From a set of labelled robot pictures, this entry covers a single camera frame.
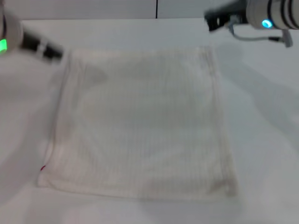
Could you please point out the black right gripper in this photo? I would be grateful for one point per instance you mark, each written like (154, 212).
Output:
(230, 12)

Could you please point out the cream white terry towel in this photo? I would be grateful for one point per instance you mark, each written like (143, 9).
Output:
(140, 121)

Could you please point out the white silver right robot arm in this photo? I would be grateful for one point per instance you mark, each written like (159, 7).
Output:
(274, 12)

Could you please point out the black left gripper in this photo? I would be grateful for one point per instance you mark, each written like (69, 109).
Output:
(33, 44)

